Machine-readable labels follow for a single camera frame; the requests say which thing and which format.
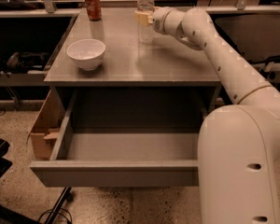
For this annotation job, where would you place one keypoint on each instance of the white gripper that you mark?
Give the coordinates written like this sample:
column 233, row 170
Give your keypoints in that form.
column 159, row 20

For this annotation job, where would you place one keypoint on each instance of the clear plastic water bottle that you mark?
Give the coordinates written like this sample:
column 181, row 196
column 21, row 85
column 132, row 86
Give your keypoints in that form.
column 145, row 32

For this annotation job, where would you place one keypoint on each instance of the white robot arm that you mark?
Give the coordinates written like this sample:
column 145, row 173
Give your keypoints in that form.
column 239, row 143

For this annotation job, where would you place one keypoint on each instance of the grey cabinet with counter top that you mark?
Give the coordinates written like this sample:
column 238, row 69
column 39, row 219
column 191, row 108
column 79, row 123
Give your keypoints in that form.
column 160, row 87

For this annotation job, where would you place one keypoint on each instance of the grey open top drawer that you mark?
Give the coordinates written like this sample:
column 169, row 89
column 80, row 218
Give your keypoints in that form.
column 126, row 138

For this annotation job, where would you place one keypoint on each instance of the red soda can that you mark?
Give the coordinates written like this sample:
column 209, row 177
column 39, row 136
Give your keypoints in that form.
column 93, row 8

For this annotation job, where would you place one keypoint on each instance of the white ceramic bowl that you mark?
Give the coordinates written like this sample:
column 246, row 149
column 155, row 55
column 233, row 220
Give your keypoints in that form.
column 87, row 54

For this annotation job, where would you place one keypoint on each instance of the black office chair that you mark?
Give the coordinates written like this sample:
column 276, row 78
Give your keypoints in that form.
column 257, row 38

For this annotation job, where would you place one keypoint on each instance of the dark headphones on shelf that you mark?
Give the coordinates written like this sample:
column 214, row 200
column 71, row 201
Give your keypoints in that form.
column 23, row 62

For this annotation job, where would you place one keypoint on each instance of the brown cardboard box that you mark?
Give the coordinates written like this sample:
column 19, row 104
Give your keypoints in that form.
column 47, row 125

